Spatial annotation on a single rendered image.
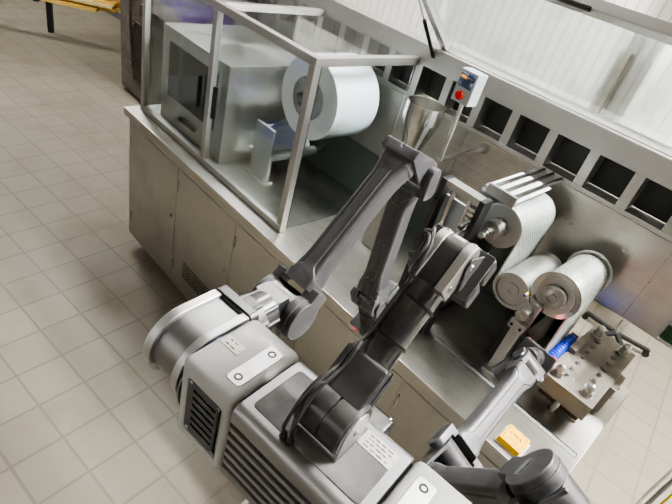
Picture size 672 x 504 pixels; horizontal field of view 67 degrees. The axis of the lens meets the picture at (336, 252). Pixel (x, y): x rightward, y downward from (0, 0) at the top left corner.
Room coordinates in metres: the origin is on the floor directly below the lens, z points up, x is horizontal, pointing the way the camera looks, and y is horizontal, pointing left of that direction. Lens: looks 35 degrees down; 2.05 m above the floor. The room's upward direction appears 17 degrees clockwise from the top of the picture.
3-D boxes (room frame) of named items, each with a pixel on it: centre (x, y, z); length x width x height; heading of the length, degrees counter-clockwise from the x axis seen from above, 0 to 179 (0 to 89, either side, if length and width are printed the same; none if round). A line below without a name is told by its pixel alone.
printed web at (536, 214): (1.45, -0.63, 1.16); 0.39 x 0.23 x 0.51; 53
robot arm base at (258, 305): (0.61, 0.11, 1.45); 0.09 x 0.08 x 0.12; 60
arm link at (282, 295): (0.68, 0.07, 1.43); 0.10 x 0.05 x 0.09; 150
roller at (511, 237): (1.53, -0.54, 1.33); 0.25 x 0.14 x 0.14; 143
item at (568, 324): (1.33, -0.78, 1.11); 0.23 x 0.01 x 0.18; 143
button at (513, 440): (0.99, -0.65, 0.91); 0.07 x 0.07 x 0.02; 53
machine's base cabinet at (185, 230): (1.88, 0.05, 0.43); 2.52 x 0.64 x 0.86; 53
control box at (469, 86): (1.63, -0.24, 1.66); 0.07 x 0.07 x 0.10; 48
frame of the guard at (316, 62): (2.24, 0.55, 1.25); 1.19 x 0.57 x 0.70; 53
